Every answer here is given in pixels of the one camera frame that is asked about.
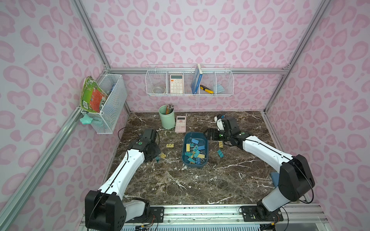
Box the white mesh side basket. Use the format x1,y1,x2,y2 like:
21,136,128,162
82,74,128,134

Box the clear tape roll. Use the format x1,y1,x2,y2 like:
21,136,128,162
152,84,166,94

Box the light blue cup in basket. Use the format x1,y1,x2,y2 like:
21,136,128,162
216,84,225,94

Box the pencils in cup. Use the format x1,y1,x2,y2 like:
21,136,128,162
165,104,173,115

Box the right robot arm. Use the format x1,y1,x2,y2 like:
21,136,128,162
204,115,315,217

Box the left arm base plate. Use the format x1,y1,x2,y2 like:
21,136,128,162
126,207,165,223

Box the blue storage box lid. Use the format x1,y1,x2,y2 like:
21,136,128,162
270,172,279,188

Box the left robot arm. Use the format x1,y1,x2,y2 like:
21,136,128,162
85,129,163,231

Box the white calculator in basket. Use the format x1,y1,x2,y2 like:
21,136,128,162
170,74,184,94

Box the teal plastic storage box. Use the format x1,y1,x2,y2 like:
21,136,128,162
181,132,209,168

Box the mint star-shaped hook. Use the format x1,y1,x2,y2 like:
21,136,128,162
80,114,93,125

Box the pink calculator on table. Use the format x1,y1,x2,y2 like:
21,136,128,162
175,116,187,133

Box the white wire wall basket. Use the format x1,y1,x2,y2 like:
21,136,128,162
145,64,234,96

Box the green red booklet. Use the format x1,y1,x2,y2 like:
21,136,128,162
80,76,108,113

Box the mint green pencil cup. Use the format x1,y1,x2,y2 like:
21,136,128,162
159,105,175,130

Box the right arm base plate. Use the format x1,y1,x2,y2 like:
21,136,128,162
238,206,284,222

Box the yellow utility knife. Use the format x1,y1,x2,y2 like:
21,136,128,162
200,85,214,94

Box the blue book in basket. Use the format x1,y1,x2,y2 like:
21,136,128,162
191,64,203,94

